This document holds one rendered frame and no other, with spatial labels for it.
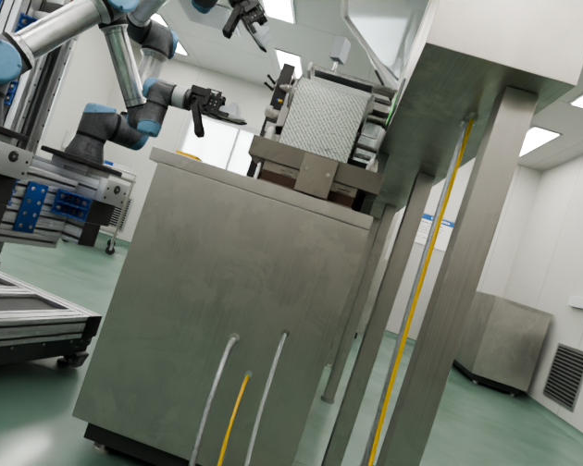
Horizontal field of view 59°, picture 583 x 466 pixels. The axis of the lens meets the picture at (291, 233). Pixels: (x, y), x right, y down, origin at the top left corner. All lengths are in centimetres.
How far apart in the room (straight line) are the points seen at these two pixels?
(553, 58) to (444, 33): 18
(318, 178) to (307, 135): 28
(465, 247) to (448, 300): 10
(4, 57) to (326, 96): 95
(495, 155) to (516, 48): 18
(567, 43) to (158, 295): 113
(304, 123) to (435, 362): 102
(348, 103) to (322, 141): 15
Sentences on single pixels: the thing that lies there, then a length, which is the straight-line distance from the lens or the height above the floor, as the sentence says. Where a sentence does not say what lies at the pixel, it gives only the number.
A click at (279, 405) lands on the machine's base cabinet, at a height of 33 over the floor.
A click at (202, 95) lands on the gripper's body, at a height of 113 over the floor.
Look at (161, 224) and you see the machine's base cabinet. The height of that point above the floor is 69.
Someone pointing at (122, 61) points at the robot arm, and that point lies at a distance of 193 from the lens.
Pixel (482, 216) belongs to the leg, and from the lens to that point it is 95.
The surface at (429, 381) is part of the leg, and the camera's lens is 95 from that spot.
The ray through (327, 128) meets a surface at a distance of 173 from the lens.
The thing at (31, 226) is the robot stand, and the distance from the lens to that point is 202.
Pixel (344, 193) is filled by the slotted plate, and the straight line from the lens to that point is 152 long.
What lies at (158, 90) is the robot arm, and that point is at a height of 110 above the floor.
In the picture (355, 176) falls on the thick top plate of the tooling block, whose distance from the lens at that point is 150.
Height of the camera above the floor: 75
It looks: 1 degrees up
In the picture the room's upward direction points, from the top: 18 degrees clockwise
